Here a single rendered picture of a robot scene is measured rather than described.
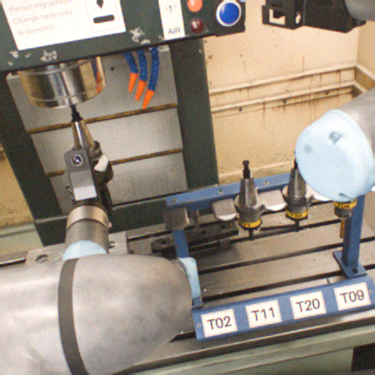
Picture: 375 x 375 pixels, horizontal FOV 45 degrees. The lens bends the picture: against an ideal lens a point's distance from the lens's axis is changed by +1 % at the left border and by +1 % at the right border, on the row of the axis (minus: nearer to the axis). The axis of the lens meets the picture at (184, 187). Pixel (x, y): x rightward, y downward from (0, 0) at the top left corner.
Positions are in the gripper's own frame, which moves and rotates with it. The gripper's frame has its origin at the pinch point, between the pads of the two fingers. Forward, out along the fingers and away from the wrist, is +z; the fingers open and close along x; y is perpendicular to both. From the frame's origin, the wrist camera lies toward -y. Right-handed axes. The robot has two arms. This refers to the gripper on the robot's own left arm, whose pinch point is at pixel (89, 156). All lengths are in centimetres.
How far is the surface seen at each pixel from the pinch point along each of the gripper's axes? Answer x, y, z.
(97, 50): 9.6, -29.3, -21.4
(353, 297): 55, 41, -20
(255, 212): 33.6, 13.3, -14.2
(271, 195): 38.5, 13.0, -9.9
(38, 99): -4.6, -18.1, -7.6
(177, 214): 16.9, 13.0, -10.2
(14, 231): -56, 74, 77
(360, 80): 101, 32, 76
